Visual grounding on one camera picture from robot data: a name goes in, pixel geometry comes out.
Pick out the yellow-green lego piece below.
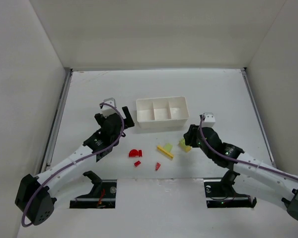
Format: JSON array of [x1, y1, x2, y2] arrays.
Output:
[[179, 138, 192, 153]]

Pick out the light green lego brick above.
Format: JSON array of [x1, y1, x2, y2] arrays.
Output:
[[163, 143, 173, 153]]

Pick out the red arch lego piece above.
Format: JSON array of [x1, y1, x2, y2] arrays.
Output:
[[129, 149, 143, 158]]

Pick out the long yellow lego brick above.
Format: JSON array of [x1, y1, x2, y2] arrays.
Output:
[[157, 145, 174, 160]]

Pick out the red sloped lego piece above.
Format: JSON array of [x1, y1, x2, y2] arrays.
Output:
[[155, 163, 161, 171]]

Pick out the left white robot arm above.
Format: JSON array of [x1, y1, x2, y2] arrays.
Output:
[[14, 106, 135, 228]]

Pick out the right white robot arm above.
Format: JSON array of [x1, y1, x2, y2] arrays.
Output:
[[184, 124, 298, 221]]

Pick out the white three-compartment container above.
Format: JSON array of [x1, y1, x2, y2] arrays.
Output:
[[136, 96, 189, 129]]

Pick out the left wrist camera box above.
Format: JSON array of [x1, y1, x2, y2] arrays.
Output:
[[101, 98, 116, 118]]

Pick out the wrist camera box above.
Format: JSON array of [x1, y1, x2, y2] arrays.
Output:
[[200, 113, 216, 128], [101, 98, 116, 118]]

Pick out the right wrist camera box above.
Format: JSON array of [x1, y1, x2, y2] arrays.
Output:
[[200, 113, 216, 128]]

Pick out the left aluminium frame rail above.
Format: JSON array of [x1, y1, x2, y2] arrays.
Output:
[[37, 68, 73, 173]]

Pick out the aluminium frame rail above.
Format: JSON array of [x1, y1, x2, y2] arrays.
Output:
[[37, 68, 73, 173], [241, 67, 276, 168]]

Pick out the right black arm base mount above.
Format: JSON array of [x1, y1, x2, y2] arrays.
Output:
[[204, 171, 257, 208]]

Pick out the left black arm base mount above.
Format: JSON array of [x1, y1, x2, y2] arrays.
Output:
[[69, 171, 117, 209]]

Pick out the right aluminium frame rail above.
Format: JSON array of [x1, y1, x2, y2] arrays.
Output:
[[241, 67, 276, 168]]

